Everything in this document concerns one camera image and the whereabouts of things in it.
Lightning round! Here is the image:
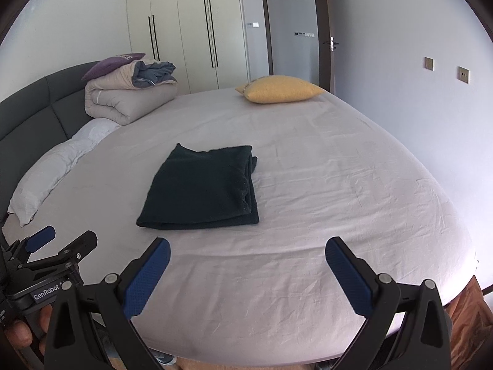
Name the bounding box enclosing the orange brown cloth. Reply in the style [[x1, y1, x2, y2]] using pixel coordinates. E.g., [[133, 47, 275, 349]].
[[449, 273, 493, 370]]

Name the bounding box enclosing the brown door frame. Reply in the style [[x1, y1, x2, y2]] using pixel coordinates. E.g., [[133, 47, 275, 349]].
[[260, 0, 320, 81]]

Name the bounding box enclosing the person's left hand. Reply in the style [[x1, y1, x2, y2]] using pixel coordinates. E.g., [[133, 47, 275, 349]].
[[5, 304, 55, 356]]

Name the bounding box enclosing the blue grey blanket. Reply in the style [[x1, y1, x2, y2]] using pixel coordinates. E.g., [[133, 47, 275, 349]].
[[132, 61, 178, 88]]

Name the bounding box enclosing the grey padded headboard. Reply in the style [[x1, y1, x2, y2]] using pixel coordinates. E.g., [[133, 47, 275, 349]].
[[0, 60, 110, 224]]

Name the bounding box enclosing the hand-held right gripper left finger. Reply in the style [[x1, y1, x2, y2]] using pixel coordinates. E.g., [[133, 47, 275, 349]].
[[44, 237, 172, 370]]

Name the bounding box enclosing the yellow pillow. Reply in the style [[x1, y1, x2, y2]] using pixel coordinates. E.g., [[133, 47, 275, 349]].
[[235, 76, 326, 104]]

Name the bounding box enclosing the brown door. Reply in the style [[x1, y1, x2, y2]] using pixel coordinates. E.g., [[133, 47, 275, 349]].
[[314, 0, 336, 93]]

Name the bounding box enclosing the purple pillow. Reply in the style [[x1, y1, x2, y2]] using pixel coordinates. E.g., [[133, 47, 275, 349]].
[[81, 52, 146, 81]]

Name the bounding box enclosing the bed with pale sheet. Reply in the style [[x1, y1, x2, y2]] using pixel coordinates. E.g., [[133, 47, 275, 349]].
[[2, 85, 480, 363]]

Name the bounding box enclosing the folded beige comforter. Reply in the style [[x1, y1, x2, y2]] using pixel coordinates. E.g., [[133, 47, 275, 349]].
[[84, 57, 178, 126]]

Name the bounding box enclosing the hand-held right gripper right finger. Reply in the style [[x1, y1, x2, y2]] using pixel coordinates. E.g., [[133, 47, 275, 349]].
[[324, 236, 452, 370]]

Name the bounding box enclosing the dark green garment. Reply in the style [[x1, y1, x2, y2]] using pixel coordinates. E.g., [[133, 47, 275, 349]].
[[136, 143, 260, 231]]

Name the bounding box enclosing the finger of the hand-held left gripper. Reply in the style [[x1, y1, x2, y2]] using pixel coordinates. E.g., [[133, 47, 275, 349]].
[[23, 230, 98, 278], [8, 225, 57, 263]]

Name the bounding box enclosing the cream wardrobe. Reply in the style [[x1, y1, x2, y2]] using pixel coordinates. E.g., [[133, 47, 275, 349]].
[[126, 0, 250, 95]]

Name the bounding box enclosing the white pillow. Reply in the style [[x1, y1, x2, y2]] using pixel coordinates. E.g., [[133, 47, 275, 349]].
[[8, 117, 122, 227]]

